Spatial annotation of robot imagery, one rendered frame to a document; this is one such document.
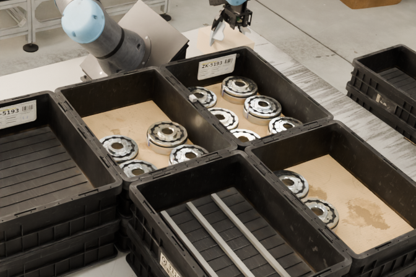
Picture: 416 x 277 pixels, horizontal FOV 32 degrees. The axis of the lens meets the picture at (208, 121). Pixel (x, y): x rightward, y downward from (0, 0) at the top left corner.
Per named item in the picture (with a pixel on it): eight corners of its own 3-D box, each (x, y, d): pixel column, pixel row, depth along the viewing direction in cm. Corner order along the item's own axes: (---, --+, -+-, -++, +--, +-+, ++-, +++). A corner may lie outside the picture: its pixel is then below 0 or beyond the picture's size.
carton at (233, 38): (196, 47, 249) (198, 28, 245) (223, 40, 255) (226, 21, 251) (223, 69, 239) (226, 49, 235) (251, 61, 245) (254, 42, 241)
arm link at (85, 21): (96, 65, 203) (65, 41, 192) (81, 37, 211) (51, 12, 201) (128, 38, 201) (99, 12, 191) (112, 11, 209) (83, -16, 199)
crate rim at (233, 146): (51, 96, 179) (51, 88, 177) (156, 72, 194) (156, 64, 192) (125, 192, 153) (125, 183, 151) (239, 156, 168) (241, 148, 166)
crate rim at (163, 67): (156, 72, 194) (156, 64, 192) (246, 51, 209) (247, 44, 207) (239, 156, 168) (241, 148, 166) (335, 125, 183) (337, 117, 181)
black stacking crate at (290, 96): (155, 101, 199) (157, 67, 193) (241, 80, 214) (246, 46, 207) (234, 186, 173) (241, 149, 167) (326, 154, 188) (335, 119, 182)
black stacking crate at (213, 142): (53, 127, 184) (52, 90, 178) (153, 102, 199) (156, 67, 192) (124, 224, 159) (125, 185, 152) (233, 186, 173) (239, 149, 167)
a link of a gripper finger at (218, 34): (213, 49, 235) (228, 26, 233) (202, 41, 238) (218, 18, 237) (218, 52, 237) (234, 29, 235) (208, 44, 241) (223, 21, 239)
